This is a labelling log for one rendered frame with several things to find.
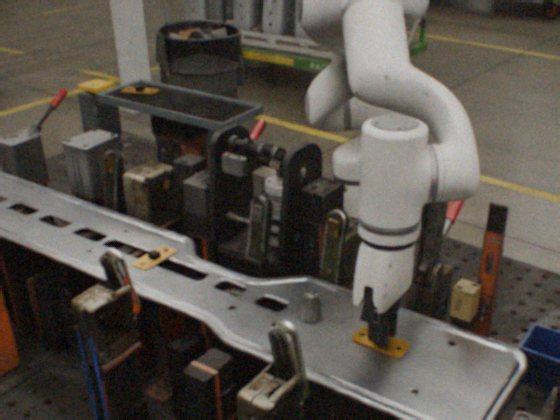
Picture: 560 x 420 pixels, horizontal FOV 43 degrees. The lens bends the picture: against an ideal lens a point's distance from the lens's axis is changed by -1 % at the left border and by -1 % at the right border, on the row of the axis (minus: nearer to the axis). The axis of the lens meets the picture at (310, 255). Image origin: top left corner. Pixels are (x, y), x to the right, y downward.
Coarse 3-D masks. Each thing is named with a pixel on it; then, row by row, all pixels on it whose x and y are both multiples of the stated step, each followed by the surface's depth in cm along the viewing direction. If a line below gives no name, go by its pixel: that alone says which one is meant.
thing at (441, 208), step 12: (432, 204) 111; (444, 204) 109; (432, 216) 112; (444, 216) 111; (432, 228) 112; (444, 228) 112; (420, 240) 113; (432, 240) 113; (420, 252) 114; (432, 252) 112; (432, 264) 113
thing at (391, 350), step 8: (360, 328) 111; (352, 336) 109; (360, 336) 109; (368, 344) 107; (376, 344) 107; (392, 344) 107; (400, 344) 107; (408, 344) 107; (384, 352) 106; (392, 352) 105; (400, 352) 105
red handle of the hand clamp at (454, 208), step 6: (450, 204) 119; (456, 204) 118; (462, 204) 119; (450, 210) 118; (456, 210) 118; (450, 216) 117; (456, 216) 118; (450, 222) 117; (450, 228) 118; (444, 234) 117; (444, 240) 117; (426, 258) 115; (420, 264) 115; (426, 264) 114; (420, 270) 115; (426, 270) 114
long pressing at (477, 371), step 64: (0, 192) 155; (64, 256) 131; (128, 256) 131; (192, 256) 130; (256, 320) 113; (320, 320) 113; (320, 384) 101; (384, 384) 100; (448, 384) 100; (512, 384) 101
